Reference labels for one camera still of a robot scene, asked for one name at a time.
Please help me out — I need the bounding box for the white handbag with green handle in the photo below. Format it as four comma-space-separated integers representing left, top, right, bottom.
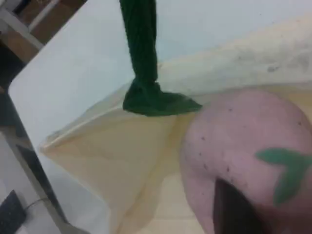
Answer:
40, 0, 312, 234

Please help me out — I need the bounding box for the black flat device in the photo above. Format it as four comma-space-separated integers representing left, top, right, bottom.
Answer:
0, 190, 27, 234

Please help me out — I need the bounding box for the white shelf frame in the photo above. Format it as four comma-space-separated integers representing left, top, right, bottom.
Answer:
0, 0, 53, 49

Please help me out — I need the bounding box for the thin grey cable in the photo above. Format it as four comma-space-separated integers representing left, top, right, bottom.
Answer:
24, 196, 49, 213

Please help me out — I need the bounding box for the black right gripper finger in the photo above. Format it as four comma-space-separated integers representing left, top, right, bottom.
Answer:
213, 177, 270, 234

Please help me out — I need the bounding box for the pink peach with green leaf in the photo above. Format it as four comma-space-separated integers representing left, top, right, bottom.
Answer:
180, 89, 312, 234

